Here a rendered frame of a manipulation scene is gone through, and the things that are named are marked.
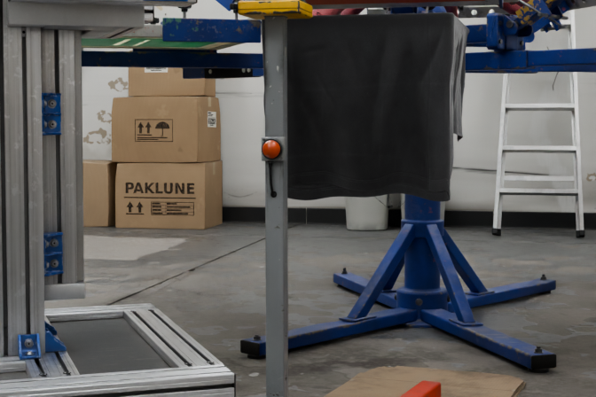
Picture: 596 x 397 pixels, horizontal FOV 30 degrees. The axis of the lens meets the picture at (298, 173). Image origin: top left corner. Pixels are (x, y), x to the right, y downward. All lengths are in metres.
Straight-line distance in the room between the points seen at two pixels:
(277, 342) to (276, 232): 0.23
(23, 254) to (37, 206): 0.10
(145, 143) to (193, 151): 0.34
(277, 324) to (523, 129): 4.95
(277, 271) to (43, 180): 0.53
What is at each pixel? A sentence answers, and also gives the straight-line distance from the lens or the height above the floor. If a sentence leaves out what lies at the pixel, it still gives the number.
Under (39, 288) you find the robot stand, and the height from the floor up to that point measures 0.36.
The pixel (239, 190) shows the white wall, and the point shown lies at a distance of 7.46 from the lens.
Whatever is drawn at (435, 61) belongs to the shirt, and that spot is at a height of 0.84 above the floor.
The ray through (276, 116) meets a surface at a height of 0.72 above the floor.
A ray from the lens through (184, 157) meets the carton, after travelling 7.06.
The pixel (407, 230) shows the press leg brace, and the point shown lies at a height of 0.32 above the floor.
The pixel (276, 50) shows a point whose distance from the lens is 2.31.
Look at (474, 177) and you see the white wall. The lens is 7.19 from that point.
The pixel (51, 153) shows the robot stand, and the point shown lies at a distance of 2.39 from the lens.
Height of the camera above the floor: 0.72
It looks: 3 degrees down
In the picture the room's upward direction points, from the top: straight up
